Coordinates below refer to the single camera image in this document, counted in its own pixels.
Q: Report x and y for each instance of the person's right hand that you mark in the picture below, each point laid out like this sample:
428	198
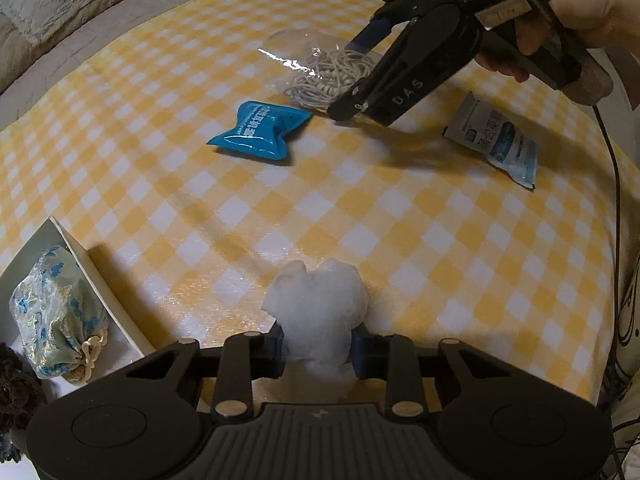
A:
590	10

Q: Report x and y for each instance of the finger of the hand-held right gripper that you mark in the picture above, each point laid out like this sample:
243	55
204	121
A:
372	35
380	70

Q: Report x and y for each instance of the person's white printed clothing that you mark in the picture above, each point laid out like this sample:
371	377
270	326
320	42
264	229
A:
627	310

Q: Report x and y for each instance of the blue soft packet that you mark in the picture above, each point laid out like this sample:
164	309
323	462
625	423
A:
255	130

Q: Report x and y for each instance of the white cardboard box tray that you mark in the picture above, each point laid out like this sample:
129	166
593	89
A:
95	290

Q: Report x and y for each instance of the dark knitted item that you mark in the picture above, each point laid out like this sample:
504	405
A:
17	395

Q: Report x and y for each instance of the blue floral brocade pouch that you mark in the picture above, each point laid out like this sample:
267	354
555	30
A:
50	310

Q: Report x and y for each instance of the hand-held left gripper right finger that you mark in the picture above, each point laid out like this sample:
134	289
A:
361	357

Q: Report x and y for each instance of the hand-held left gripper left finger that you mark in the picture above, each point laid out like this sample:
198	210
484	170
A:
276	355

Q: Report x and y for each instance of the white and blue sachet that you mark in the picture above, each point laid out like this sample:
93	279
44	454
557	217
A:
495	140

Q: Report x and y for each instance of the grey pillows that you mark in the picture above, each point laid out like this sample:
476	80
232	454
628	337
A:
125	25

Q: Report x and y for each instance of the yellow checkered mat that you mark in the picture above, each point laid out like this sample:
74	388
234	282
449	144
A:
350	185

